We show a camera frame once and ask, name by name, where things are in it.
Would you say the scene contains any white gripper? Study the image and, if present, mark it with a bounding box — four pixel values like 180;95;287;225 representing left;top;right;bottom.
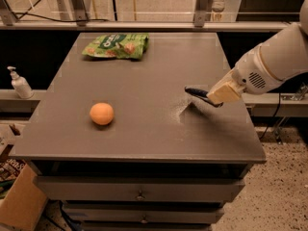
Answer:
207;45;283;105

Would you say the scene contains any blue rxbar blueberry wrapper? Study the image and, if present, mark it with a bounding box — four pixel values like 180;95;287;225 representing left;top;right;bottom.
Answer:
184;87;222;108

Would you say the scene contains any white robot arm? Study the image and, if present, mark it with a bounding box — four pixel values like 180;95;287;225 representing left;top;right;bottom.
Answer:
207;0;308;105

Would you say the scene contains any green rice chip bag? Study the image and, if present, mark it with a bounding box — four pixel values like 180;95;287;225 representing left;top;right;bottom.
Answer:
82;33;149;60

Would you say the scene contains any orange fruit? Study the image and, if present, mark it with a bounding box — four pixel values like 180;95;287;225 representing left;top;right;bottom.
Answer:
90;103;115;125

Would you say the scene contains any grey metal railing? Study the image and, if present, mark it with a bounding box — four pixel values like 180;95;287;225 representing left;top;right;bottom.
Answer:
0;0;290;32

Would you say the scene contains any grey upper drawer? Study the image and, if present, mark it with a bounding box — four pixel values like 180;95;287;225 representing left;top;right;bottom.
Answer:
34;176;244;202

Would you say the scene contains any grey drawer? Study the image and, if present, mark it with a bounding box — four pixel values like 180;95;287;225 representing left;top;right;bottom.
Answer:
64;204;224;224
34;176;244;202

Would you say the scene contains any grey lower drawer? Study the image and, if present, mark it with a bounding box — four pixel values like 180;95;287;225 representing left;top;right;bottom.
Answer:
64;204;224;224

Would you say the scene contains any white pump lotion bottle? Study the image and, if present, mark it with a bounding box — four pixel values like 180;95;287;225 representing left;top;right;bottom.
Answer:
7;66;34;99

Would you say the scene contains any cardboard box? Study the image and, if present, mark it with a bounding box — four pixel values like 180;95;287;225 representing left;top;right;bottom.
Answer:
0;159;47;231

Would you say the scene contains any black cable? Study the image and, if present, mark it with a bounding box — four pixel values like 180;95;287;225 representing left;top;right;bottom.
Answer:
13;12;110;23

